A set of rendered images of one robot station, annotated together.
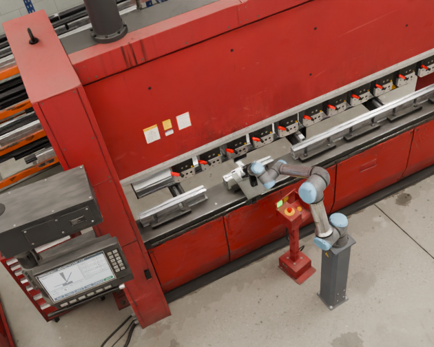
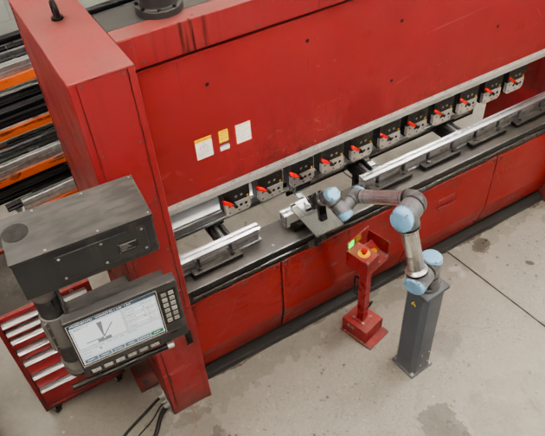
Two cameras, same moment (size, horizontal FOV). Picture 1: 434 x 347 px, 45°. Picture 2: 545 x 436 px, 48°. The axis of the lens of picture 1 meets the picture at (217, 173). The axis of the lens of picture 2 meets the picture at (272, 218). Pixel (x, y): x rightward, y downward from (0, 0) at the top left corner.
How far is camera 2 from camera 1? 0.56 m
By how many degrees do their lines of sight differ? 7
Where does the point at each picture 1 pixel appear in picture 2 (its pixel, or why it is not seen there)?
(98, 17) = not seen: outside the picture
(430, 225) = (516, 273)
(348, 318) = (433, 387)
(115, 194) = (160, 223)
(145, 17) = not seen: outside the picture
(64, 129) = (105, 126)
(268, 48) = (348, 41)
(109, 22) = not seen: outside the picture
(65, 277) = (102, 330)
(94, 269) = (141, 317)
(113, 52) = (168, 30)
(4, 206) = (27, 227)
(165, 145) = (219, 164)
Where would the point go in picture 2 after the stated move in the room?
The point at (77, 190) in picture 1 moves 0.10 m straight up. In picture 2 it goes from (128, 204) to (121, 183)
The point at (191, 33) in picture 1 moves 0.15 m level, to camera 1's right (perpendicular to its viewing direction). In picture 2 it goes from (264, 12) to (298, 7)
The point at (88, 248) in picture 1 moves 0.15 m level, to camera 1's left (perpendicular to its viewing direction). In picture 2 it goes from (136, 288) to (96, 297)
